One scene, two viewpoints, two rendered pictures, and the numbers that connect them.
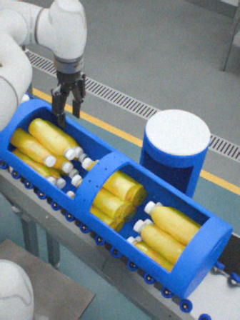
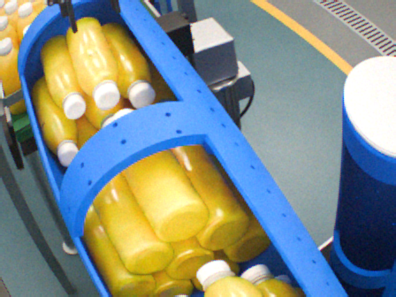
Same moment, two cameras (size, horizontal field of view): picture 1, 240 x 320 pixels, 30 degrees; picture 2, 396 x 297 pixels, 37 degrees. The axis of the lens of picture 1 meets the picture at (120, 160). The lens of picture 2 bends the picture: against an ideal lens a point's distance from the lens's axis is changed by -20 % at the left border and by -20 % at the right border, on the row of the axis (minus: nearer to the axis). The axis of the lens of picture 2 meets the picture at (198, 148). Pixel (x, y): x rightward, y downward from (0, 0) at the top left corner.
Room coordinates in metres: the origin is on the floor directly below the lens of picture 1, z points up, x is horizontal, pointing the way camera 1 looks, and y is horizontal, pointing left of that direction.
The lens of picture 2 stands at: (0.58, -0.39, 1.83)
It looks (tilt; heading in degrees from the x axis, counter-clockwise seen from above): 47 degrees down; 38
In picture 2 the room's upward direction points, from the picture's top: 11 degrees counter-clockwise
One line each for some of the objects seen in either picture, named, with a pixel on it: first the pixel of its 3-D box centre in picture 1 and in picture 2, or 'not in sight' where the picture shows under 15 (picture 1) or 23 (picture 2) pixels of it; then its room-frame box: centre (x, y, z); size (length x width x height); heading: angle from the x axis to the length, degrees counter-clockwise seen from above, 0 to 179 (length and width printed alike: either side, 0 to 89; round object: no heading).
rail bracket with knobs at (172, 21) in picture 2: not in sight; (169, 38); (1.46, 0.33, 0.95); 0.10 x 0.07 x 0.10; 145
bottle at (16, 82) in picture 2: not in sight; (12, 76); (1.21, 0.60, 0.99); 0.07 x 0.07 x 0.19
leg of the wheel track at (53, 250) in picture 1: (52, 234); not in sight; (1.29, 0.31, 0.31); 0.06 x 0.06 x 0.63; 55
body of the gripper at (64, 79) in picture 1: (68, 78); not in sight; (1.12, 0.19, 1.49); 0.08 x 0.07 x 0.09; 145
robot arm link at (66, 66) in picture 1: (68, 58); not in sight; (1.12, 0.19, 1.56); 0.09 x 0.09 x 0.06
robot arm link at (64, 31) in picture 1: (63, 26); not in sight; (1.12, 0.20, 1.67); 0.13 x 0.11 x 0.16; 81
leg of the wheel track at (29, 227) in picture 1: (32, 252); not in sight; (1.18, 0.39, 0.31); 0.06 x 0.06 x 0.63; 55
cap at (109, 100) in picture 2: (70, 154); (106, 95); (1.11, 0.18, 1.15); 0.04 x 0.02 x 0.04; 142
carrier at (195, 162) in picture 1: (163, 195); (382, 235); (1.42, -0.23, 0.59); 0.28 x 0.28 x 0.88
